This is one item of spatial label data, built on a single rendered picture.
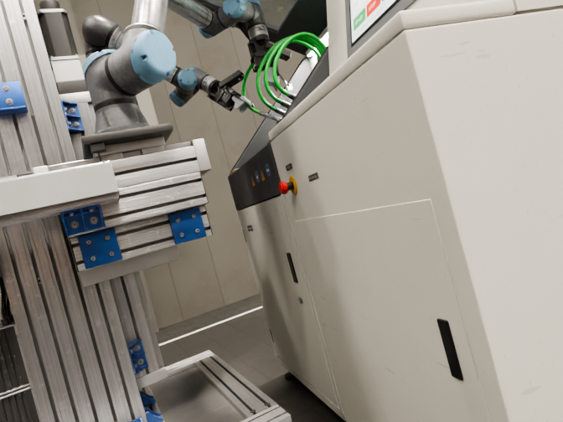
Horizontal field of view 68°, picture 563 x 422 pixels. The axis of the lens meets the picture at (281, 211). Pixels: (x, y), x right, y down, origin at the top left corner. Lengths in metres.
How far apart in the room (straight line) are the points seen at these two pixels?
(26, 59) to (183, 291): 2.89
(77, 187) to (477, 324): 0.83
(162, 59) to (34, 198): 0.45
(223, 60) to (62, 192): 3.63
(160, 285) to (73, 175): 2.99
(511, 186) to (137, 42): 0.87
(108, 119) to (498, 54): 0.90
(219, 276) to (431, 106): 3.55
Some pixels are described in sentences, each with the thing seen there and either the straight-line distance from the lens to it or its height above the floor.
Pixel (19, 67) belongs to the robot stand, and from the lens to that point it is 1.46.
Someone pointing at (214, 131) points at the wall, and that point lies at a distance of 4.24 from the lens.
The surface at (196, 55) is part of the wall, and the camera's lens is 4.47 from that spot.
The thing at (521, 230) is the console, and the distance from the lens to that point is 0.74.
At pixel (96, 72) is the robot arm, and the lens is 1.24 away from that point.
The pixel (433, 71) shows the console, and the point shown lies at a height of 0.88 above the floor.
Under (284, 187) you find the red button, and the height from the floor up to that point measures 0.80.
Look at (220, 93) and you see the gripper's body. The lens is 1.87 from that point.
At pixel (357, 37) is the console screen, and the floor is 1.15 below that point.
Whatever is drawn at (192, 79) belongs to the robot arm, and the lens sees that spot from 1.79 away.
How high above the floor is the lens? 0.74
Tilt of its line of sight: level
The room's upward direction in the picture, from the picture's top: 15 degrees counter-clockwise
